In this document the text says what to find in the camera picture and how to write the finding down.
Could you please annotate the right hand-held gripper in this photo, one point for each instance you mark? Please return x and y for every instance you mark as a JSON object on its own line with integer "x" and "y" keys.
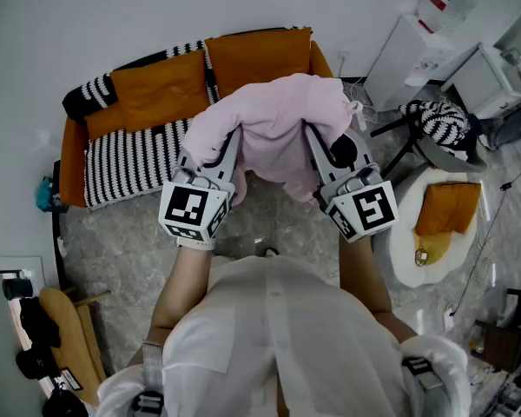
{"x": 369, "y": 209}

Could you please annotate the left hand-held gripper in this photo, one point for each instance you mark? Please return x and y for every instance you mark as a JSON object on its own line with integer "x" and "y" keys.
{"x": 186, "y": 209}

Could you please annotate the pink garment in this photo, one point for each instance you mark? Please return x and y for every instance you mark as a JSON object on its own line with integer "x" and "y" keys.
{"x": 273, "y": 120}

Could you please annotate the orange sofa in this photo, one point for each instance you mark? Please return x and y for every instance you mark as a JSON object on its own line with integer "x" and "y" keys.
{"x": 71, "y": 163}

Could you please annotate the person's left forearm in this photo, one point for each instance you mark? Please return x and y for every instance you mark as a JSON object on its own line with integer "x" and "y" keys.
{"x": 182, "y": 289}

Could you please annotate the person's right forearm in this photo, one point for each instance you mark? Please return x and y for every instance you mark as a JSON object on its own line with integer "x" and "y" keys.
{"x": 362, "y": 276}

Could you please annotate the white round pouf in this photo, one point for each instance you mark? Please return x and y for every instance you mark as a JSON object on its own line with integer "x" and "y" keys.
{"x": 399, "y": 250}

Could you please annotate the black white striped throw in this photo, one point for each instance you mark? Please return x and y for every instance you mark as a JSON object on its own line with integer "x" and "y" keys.
{"x": 443, "y": 122}

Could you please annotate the orange pouf cushion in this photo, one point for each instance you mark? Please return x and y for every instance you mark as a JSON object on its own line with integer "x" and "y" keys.
{"x": 449, "y": 207}

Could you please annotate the yellow cloth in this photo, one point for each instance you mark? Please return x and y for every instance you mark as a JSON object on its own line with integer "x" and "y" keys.
{"x": 434, "y": 246}

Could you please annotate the white side table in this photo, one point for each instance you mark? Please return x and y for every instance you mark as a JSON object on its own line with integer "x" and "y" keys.
{"x": 486, "y": 81}

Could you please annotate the teal bag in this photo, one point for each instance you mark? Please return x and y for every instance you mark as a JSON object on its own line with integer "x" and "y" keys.
{"x": 48, "y": 193}

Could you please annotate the person's white shirt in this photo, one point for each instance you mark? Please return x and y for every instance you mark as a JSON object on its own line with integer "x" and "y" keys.
{"x": 278, "y": 341}

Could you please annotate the wooden stool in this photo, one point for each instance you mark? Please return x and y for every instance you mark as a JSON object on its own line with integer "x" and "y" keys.
{"x": 71, "y": 332}

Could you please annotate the dark wooden table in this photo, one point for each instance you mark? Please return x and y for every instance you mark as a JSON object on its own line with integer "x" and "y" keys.
{"x": 501, "y": 341}

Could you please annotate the black bag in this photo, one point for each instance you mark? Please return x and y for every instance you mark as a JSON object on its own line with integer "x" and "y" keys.
{"x": 37, "y": 332}

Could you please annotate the black frame chair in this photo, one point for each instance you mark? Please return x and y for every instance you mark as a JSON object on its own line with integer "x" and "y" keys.
{"x": 399, "y": 152}

